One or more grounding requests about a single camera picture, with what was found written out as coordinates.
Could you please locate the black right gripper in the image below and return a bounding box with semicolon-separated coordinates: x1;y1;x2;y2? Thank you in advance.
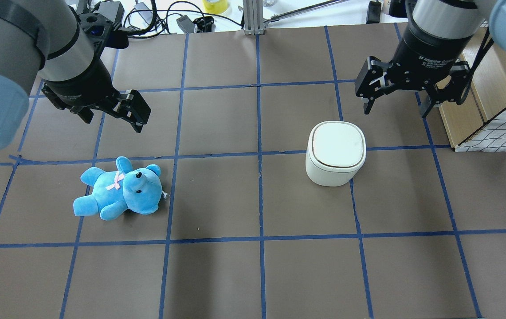
355;34;471;118

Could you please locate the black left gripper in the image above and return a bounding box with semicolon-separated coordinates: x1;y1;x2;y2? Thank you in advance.
41;66;151;133

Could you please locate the white trash can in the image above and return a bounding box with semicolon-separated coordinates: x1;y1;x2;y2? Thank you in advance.
305;121;367;187

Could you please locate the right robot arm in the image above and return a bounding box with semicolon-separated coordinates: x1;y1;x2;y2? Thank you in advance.
355;0;506;118

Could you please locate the cardboard box with grid cloth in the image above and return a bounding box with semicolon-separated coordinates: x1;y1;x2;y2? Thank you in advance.
439;44;506;153

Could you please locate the blue teddy bear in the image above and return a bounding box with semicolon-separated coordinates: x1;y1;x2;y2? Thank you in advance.
73;157;169;221

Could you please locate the black power adapter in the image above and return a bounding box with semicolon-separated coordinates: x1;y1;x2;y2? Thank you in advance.
176;16;197;34

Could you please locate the yellow tape roll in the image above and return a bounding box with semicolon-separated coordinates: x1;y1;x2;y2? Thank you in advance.
202;0;229;15

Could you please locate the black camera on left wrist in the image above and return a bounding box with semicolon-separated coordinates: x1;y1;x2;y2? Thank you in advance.
76;0;129;52

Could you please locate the aluminium frame post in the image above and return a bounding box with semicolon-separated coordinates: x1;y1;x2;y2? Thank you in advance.
242;0;266;35

